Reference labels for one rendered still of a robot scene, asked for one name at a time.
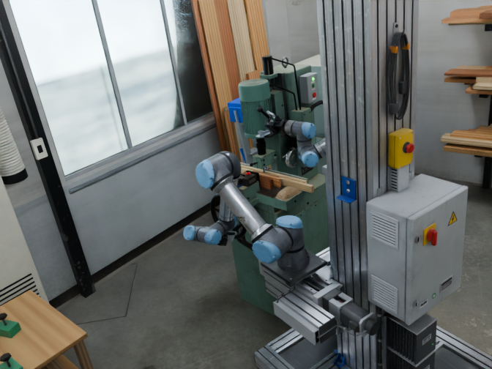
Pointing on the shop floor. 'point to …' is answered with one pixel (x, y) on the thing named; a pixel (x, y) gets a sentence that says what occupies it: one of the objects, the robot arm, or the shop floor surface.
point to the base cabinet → (247, 260)
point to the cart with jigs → (38, 336)
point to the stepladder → (241, 131)
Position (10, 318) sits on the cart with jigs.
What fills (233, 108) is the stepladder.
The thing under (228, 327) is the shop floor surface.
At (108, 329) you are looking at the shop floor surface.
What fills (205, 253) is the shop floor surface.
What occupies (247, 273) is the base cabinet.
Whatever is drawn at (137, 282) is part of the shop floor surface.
